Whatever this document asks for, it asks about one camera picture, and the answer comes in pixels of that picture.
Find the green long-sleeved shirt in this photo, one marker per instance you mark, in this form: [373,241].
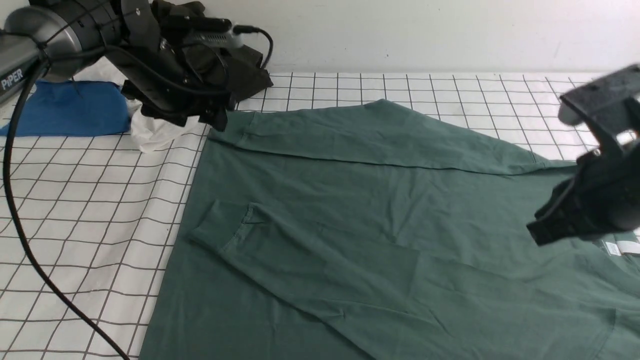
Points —
[373,232]

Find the dark olive garment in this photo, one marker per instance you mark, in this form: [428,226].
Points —
[236,69]

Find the white garment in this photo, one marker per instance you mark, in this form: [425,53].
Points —
[147,133]

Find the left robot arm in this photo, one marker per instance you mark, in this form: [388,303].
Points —
[56,39]

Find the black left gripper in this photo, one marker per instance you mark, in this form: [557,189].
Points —
[166,87]

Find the white grid tablecloth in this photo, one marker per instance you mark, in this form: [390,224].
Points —
[102,218]

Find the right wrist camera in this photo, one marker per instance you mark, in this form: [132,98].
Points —
[608,106]

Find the blue garment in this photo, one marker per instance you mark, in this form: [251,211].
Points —
[82,108]

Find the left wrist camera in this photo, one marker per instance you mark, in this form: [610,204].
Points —
[212,32]

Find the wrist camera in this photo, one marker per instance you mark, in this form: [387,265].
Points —
[608,106]
[212,32]

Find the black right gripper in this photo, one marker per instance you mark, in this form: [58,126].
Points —
[601,198]

